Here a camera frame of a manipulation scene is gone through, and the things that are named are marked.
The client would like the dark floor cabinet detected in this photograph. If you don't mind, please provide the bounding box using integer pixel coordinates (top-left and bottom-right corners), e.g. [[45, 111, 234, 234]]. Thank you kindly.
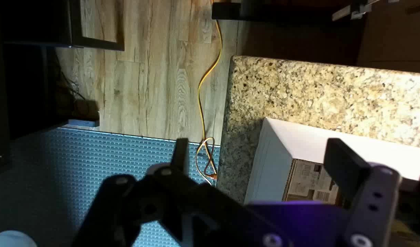
[[0, 0, 101, 173]]

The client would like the dark shelf board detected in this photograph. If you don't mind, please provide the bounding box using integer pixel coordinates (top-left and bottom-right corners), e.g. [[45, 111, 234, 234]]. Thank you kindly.
[[209, 0, 373, 23]]

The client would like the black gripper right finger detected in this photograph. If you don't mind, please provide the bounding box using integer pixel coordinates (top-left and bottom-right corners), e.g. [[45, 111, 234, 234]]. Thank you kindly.
[[322, 136, 420, 247]]

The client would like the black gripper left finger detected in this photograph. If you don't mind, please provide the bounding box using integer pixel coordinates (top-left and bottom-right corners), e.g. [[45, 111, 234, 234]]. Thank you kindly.
[[71, 136, 286, 247]]

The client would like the dark wooden frame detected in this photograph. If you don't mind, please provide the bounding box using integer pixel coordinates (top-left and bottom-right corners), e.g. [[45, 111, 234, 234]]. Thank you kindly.
[[64, 0, 126, 52]]

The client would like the white rounded object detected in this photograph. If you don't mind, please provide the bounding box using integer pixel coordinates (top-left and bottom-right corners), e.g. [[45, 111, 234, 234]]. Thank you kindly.
[[0, 229, 38, 247]]

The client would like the white cardboard box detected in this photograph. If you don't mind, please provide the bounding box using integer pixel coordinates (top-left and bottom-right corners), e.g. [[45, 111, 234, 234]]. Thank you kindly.
[[242, 116, 420, 206]]

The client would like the blue perforated mat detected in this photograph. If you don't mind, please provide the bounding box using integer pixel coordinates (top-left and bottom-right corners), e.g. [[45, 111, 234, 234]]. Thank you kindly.
[[0, 119, 222, 247]]

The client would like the brown base cabinet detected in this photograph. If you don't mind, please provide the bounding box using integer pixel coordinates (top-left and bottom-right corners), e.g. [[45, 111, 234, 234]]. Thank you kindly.
[[355, 0, 420, 74]]

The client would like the yellow floor cable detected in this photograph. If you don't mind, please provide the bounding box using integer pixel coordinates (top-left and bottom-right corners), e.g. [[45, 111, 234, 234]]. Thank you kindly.
[[194, 18, 225, 185]]

